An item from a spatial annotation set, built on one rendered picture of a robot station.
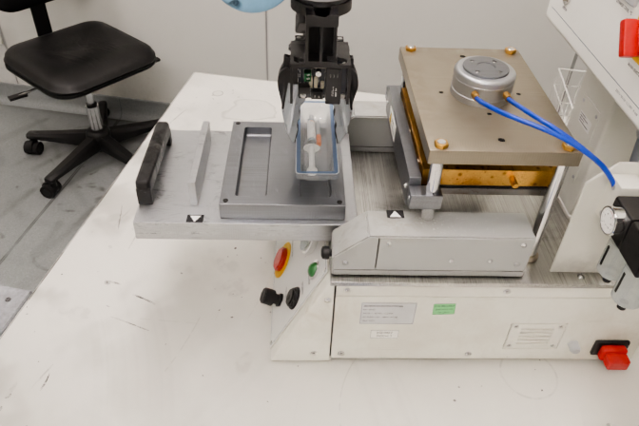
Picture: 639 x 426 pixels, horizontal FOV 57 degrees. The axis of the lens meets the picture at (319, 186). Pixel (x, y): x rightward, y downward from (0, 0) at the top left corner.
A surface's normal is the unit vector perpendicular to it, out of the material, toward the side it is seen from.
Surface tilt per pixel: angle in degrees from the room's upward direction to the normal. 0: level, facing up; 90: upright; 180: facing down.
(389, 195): 0
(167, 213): 0
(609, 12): 90
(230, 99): 0
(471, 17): 90
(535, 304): 90
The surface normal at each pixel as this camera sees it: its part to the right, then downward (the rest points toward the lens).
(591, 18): -1.00, -0.02
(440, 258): 0.02, 0.62
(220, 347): 0.04, -0.78
